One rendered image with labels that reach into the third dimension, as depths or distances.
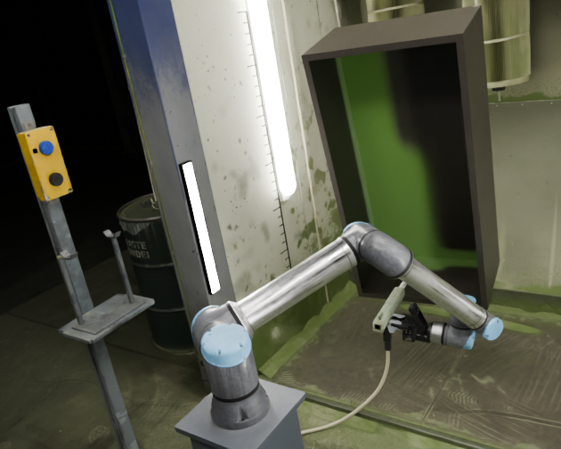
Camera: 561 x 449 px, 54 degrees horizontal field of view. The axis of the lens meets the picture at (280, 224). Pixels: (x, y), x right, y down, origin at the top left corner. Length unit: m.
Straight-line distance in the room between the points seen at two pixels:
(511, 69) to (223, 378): 2.25
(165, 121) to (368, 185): 1.04
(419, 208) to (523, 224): 0.83
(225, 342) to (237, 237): 1.10
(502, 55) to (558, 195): 0.83
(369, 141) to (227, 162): 0.68
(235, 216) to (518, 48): 1.71
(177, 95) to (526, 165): 2.05
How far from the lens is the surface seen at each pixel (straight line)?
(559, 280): 3.33
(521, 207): 3.43
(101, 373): 2.55
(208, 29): 2.61
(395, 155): 2.64
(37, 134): 2.19
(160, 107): 2.37
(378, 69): 2.50
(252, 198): 2.79
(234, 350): 1.66
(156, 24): 2.39
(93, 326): 2.27
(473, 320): 2.14
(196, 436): 1.82
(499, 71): 3.23
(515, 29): 3.23
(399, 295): 2.50
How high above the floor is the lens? 1.76
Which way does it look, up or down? 20 degrees down
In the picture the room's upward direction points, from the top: 10 degrees counter-clockwise
